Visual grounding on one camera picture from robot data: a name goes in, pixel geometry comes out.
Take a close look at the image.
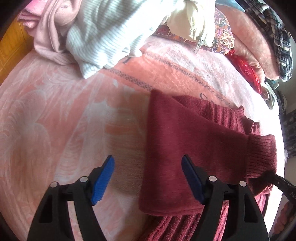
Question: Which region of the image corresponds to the white blue striped garment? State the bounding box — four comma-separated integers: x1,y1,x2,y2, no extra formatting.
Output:
66,1,177,79

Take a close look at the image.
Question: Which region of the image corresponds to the dark plaid garment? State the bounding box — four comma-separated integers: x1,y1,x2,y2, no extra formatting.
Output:
238,1,293,82

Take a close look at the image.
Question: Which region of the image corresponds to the pink fluffy folded blanket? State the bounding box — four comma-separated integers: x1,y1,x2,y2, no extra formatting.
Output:
216,5,280,81

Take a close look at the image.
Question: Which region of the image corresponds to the red gold patterned cloth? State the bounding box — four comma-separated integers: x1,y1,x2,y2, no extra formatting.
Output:
225,49,261,94

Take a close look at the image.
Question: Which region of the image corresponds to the beige white cloth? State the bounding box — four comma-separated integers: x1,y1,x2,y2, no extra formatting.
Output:
260,86,276,110

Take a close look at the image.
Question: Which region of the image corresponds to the light pink garment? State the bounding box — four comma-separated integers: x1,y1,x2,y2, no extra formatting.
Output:
17,1,82,65

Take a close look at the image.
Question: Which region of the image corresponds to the cream zip jacket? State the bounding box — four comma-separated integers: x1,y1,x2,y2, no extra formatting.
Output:
166,1,215,52

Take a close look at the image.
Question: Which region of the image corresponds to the dark red knit sweater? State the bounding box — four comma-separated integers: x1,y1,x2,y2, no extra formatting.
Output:
139,90,277,240

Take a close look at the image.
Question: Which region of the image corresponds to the pink floral bed blanket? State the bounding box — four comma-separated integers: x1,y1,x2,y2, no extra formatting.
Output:
1,36,285,240

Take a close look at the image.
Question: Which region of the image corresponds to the colourful paisley pillow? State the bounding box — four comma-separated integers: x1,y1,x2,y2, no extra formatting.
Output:
153,7,235,56

